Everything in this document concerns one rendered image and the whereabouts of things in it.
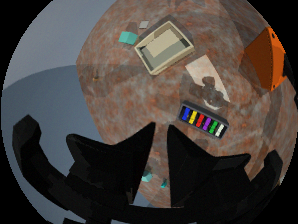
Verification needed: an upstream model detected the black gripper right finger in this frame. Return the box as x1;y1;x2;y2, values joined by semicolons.
166;125;251;208

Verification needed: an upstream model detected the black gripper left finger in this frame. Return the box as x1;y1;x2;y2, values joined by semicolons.
65;121;156;204

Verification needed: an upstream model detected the teal cube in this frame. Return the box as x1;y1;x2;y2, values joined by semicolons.
118;31;137;45
142;172;153;183

